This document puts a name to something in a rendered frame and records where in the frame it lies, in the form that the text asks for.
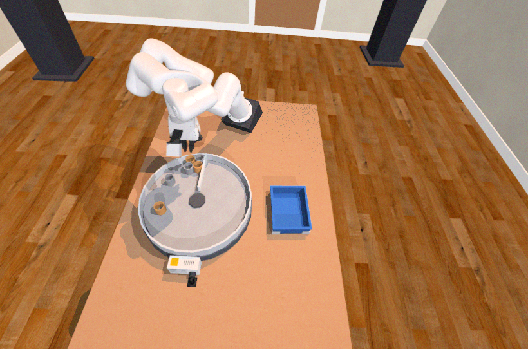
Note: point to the blue tray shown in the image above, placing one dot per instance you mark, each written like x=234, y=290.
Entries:
x=290, y=210

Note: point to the bronze bushing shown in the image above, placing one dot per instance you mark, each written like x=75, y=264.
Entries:
x=162, y=210
x=190, y=159
x=197, y=167

